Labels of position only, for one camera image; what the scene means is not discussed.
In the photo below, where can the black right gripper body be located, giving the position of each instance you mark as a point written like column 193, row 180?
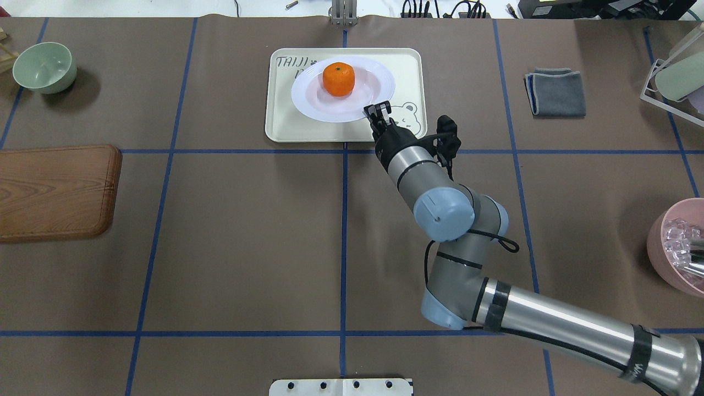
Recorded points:
column 394, row 140

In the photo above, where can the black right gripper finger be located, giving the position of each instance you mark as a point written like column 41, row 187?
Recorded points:
column 373, row 116
column 383, row 115

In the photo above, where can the white round plate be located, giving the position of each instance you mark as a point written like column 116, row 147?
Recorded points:
column 374, row 83

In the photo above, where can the orange fruit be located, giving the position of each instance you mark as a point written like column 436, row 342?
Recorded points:
column 338, row 79

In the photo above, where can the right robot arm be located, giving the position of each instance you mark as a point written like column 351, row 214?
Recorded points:
column 459, row 290

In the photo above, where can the cream bear print tray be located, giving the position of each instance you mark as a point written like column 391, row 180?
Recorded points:
column 284, row 123

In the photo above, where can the folded grey cloth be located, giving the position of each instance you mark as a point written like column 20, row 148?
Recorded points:
column 556, row 92

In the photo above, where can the pink bowl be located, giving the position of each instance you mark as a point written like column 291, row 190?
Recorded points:
column 690, row 210

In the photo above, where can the wooden cutting board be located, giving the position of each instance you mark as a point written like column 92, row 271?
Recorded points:
column 58, row 193

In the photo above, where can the light green bowl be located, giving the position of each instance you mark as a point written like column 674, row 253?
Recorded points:
column 46, row 68

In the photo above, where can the metal scoop in bowl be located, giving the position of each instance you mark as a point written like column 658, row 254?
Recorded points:
column 687, row 255

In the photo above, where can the wooden cup rack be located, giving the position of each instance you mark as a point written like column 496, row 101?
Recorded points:
column 8, row 56

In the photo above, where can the aluminium camera post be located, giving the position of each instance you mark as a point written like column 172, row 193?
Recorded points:
column 344, row 13

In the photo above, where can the white wire cup rack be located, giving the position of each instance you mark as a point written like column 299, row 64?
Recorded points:
column 690, row 107

